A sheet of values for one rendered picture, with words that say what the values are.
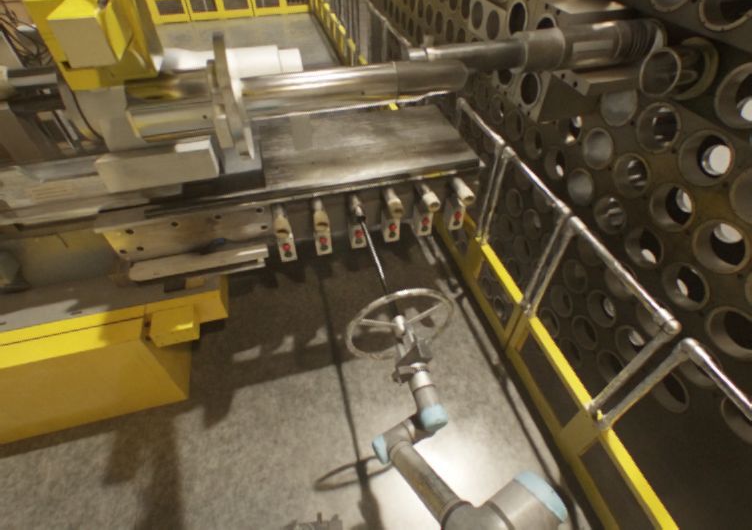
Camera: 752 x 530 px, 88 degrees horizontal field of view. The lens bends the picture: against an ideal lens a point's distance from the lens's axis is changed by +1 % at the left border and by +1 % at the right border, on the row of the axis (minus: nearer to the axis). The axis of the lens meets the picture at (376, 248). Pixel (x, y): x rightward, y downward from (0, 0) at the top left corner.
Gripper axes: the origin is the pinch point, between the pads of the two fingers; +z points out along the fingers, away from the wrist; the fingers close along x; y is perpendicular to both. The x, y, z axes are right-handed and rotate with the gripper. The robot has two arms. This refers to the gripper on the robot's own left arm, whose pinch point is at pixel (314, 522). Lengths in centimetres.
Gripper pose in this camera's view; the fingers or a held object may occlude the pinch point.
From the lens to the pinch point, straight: 153.9
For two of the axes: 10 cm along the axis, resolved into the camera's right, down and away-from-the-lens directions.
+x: -9.9, 1.4, 0.4
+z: 0.9, 3.5, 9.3
